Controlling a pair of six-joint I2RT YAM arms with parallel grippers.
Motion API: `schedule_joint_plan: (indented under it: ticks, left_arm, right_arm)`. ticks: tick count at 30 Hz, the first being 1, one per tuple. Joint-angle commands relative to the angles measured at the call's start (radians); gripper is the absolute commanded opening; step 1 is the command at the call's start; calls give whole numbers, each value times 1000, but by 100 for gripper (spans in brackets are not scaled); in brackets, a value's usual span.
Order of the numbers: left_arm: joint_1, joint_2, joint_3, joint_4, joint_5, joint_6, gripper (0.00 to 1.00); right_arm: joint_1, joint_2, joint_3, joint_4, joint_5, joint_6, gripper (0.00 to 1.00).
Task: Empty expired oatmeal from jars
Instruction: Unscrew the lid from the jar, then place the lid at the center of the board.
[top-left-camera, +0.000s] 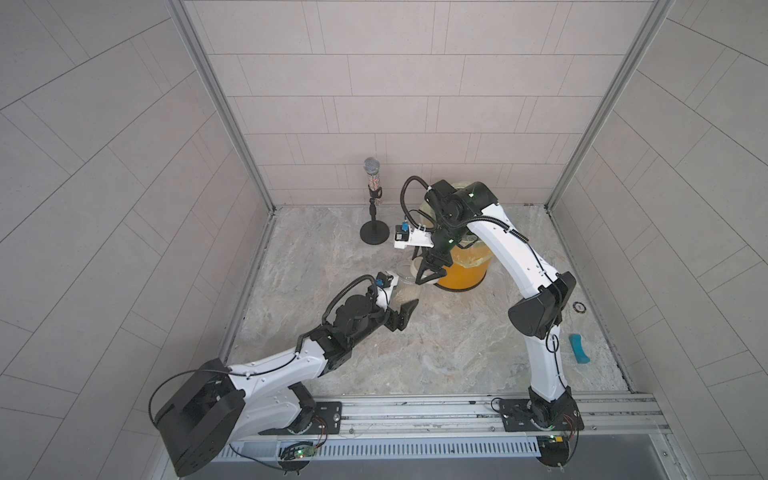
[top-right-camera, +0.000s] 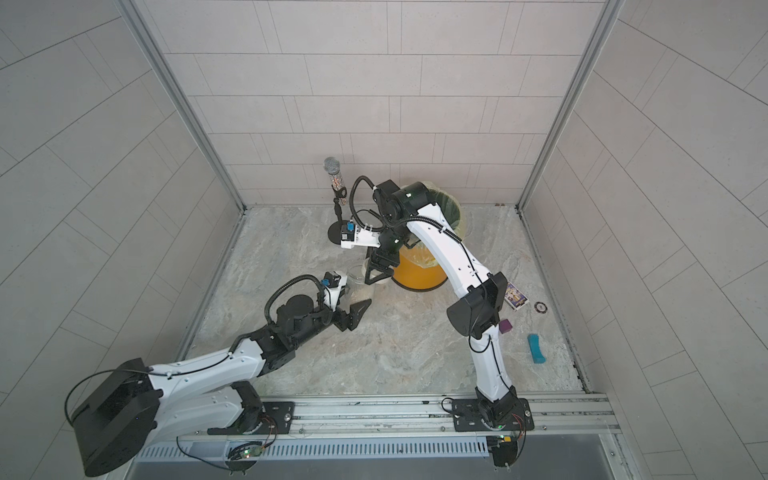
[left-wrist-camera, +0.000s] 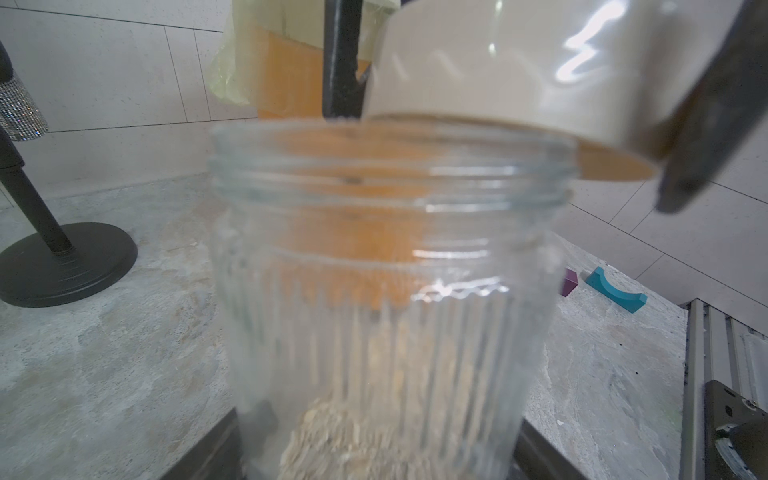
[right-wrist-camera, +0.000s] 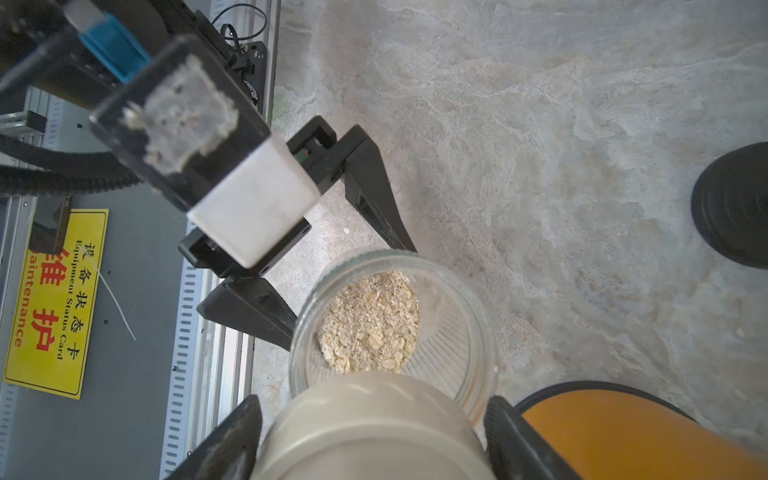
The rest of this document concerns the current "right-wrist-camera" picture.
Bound orange trash bin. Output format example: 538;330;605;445
516;381;767;479

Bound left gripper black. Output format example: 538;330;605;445
178;116;417;351

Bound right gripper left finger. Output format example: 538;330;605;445
168;395;263;480

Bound clear oatmeal jar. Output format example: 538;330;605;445
288;249;499;425

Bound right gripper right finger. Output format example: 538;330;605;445
483;396;580;480

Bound yellow maintenance status card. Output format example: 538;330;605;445
3;209;109;400

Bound microphone on black stand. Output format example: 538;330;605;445
691;142;767;269

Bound oatmeal flakes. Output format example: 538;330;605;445
317;271;420;374

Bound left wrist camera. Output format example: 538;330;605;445
63;1;320;268

